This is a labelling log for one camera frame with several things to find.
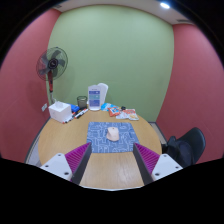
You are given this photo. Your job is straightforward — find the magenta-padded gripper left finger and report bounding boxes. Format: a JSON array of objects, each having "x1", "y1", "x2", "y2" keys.
[{"x1": 39, "y1": 141, "x2": 93, "y2": 185}]

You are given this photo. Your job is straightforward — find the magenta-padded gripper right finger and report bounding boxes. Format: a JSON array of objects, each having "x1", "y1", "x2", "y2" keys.
[{"x1": 132, "y1": 141, "x2": 184, "y2": 185}]

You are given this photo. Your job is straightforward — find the pale pink computer mouse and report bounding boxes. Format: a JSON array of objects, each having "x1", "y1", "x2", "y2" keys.
[{"x1": 105, "y1": 126, "x2": 120, "y2": 142}]

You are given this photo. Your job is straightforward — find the blue patterned mouse pad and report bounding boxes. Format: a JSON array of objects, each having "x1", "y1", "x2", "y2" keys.
[{"x1": 86, "y1": 121, "x2": 140, "y2": 154}]

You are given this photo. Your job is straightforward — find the black office chair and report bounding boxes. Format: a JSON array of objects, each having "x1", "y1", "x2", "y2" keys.
[{"x1": 161, "y1": 126, "x2": 207, "y2": 169}]

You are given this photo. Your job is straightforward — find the whiteboard marker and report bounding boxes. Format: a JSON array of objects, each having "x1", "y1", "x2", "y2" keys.
[
  {"x1": 73, "y1": 107, "x2": 90, "y2": 120},
  {"x1": 62, "y1": 113, "x2": 77, "y2": 124}
]

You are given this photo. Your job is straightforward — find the white tissue box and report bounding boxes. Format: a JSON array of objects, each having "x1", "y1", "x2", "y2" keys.
[{"x1": 48, "y1": 100, "x2": 72, "y2": 124}]

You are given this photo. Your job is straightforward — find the red snack packet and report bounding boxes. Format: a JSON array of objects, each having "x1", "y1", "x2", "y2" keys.
[{"x1": 107, "y1": 106, "x2": 121, "y2": 118}]

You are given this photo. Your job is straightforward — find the light blue packet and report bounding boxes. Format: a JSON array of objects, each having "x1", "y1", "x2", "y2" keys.
[{"x1": 100, "y1": 102, "x2": 113, "y2": 112}]

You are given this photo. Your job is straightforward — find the acrylic sign stand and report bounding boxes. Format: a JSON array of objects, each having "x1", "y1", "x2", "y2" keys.
[{"x1": 87, "y1": 84, "x2": 102, "y2": 112}]

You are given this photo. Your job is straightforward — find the standing fan with red pole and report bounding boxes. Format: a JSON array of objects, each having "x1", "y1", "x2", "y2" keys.
[{"x1": 35, "y1": 46, "x2": 69, "y2": 105}]

